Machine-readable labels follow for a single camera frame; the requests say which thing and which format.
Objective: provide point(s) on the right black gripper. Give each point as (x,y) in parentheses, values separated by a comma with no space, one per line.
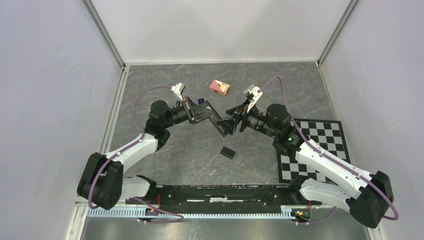
(240,112)

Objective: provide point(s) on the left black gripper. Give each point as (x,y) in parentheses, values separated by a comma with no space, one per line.
(196,112)

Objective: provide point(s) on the black remote control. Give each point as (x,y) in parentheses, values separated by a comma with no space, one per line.
(215,118)

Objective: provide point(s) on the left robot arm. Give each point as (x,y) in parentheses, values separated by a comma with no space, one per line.
(103,183)

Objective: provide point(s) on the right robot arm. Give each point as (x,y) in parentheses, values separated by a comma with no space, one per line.
(368,197)

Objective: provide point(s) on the red white small box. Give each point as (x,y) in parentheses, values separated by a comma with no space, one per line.
(219,87)

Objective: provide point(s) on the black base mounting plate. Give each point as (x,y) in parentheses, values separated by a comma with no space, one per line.
(224,199)

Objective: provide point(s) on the checkerboard calibration board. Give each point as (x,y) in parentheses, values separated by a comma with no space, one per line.
(329,135)

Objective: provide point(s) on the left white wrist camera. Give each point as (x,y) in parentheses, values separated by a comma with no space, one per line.
(178,90)

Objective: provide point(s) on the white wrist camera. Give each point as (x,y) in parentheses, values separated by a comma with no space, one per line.
(178,90)
(253,94)

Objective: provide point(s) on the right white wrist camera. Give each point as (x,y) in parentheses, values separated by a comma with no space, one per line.
(253,94)

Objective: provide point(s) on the white slotted cable duct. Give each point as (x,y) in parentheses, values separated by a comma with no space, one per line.
(148,213)

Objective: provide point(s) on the right aluminium corner post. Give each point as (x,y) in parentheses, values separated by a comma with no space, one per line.
(350,8)

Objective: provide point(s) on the aluminium corner post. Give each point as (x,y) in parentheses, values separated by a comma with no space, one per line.
(350,8)
(101,27)

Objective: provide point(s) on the left aluminium corner post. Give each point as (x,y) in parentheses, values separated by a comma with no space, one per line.
(101,27)

